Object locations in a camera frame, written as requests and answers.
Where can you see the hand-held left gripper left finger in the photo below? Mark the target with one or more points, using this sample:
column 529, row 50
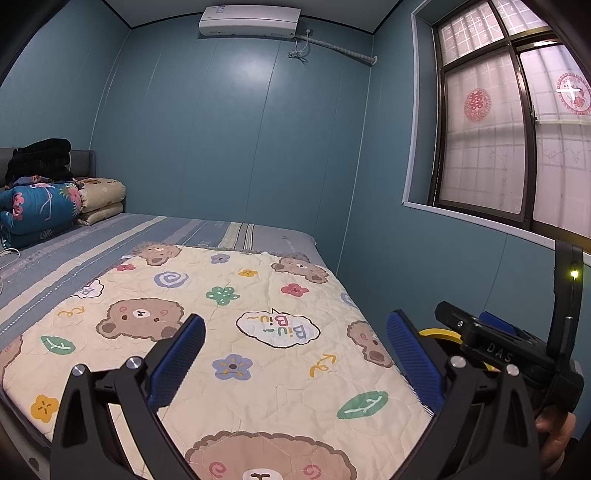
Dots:
column 178, row 355

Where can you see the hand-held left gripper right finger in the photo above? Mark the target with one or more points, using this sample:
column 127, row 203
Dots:
column 415, row 360

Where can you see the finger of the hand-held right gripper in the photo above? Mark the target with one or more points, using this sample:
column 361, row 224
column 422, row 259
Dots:
column 496, row 323
column 498, row 350

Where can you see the yellow-rimmed black trash bin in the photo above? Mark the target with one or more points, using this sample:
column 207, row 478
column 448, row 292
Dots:
column 438, row 333

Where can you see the person's right hand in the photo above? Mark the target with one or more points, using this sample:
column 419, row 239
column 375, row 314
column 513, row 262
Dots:
column 554, row 438

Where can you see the bear print blanket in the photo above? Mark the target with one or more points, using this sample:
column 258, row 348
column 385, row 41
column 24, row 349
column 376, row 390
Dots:
column 277, row 392

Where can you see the brown framed window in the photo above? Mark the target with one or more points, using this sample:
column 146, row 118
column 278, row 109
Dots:
column 485, row 161

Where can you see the beige stacked pillows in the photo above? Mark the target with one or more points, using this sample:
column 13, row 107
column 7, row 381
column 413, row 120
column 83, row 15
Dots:
column 104, row 194

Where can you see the blue floral folded quilt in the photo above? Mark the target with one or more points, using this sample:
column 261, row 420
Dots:
column 37, row 207

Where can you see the red paper cut decoration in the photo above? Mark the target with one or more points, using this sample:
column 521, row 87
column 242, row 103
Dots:
column 478, row 105
column 577, row 104

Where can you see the black clothing pile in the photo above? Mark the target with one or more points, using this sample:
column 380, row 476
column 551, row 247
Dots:
column 41, row 157

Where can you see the wrapped air conditioner pipe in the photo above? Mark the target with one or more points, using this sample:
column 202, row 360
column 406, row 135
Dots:
column 346, row 50

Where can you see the white air conditioner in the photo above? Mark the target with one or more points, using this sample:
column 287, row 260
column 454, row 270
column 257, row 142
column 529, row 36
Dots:
column 249, row 21

